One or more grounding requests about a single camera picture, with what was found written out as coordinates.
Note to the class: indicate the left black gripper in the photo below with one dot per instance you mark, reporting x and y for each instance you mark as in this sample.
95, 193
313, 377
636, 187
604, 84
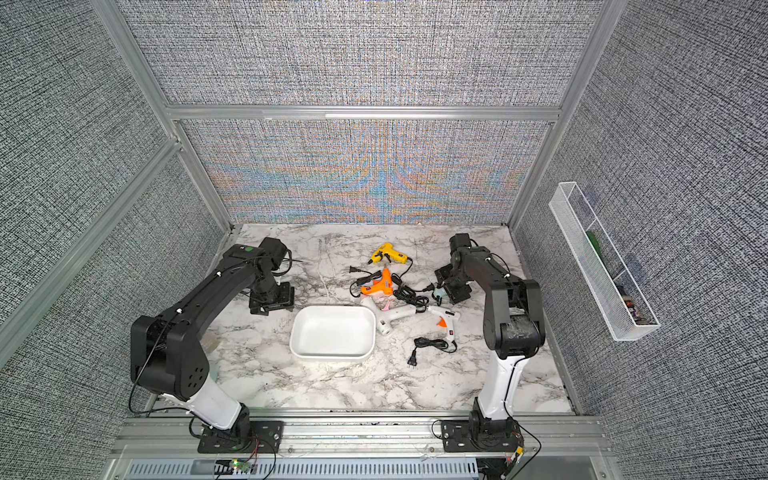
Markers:
287, 300

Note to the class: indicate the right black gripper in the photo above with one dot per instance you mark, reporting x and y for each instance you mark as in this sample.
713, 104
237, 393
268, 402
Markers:
454, 294

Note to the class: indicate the white plastic storage box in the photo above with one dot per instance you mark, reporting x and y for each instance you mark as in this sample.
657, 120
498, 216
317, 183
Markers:
333, 333

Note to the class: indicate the white orange glue gun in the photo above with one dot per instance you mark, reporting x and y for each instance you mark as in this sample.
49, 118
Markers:
447, 344

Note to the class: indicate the yellow glue gun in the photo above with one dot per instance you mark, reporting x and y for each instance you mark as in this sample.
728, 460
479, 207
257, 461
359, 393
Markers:
385, 252

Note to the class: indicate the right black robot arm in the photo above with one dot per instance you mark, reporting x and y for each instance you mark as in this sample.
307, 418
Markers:
513, 328

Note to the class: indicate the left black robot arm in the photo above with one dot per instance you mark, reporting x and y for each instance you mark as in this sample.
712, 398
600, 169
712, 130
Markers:
166, 353

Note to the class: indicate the white pink glue gun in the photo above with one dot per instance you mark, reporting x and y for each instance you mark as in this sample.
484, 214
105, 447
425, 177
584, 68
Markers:
383, 318

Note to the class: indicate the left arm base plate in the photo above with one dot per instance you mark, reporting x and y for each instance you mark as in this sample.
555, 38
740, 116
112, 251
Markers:
259, 436

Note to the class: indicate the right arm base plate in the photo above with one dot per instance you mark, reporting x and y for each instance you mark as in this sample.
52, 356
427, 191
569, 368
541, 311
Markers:
497, 436

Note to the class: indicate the white wire wall basket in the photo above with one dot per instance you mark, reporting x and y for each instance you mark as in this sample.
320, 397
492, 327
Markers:
623, 306

